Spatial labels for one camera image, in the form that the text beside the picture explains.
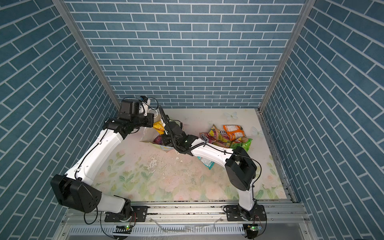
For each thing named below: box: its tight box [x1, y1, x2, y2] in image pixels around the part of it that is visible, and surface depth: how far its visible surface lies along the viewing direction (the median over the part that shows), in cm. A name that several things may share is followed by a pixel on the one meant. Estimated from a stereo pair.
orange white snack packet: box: [222, 124, 246, 142], surface depth 104 cm
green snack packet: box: [230, 137, 253, 153], surface depth 91 cm
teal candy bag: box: [196, 156, 216, 170], surface depth 91 cm
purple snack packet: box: [153, 134, 163, 145], surface depth 98 cm
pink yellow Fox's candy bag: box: [199, 123, 228, 145], surface depth 101 cm
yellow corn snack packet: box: [153, 120, 165, 135], surface depth 84 cm
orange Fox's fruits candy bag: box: [213, 125, 238, 148], surface depth 104 cm
